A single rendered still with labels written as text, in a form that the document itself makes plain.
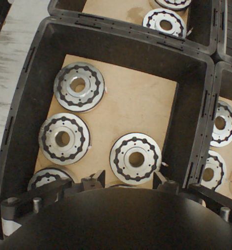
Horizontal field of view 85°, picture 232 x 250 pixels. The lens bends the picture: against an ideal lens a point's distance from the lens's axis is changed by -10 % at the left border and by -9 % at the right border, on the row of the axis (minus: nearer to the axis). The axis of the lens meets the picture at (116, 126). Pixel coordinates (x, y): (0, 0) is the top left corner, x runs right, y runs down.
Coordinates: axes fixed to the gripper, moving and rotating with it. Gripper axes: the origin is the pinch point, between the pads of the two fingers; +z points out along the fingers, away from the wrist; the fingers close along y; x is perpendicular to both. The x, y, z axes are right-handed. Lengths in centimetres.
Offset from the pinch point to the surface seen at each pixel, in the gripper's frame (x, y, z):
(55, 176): -3.4, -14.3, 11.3
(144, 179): -3.3, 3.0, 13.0
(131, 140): 4.1, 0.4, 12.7
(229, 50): 27.8, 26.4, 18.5
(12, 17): 48, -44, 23
